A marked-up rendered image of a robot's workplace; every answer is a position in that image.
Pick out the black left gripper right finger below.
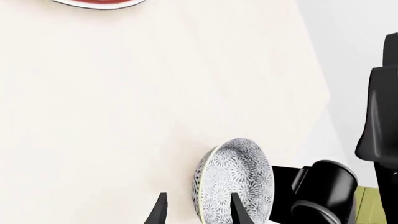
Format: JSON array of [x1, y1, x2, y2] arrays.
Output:
[[230, 192, 253, 224]]

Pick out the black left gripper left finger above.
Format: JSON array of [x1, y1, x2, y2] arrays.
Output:
[[143, 192, 168, 224]]

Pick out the black white patterned bowl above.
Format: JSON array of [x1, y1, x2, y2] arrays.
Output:
[[192, 137, 275, 224]]

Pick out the white plate with red ring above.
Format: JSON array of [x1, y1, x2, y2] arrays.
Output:
[[46, 0, 147, 11]]

